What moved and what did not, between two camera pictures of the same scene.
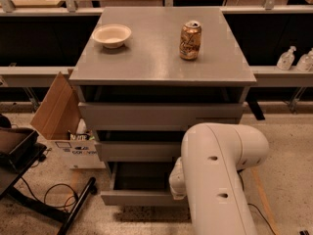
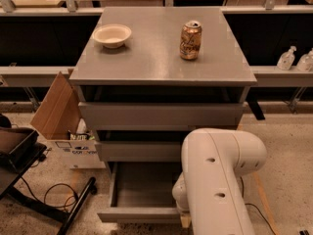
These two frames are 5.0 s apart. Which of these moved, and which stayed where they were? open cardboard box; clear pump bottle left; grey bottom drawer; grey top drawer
Moved: grey bottom drawer
Stayed: grey top drawer; clear pump bottle left; open cardboard box
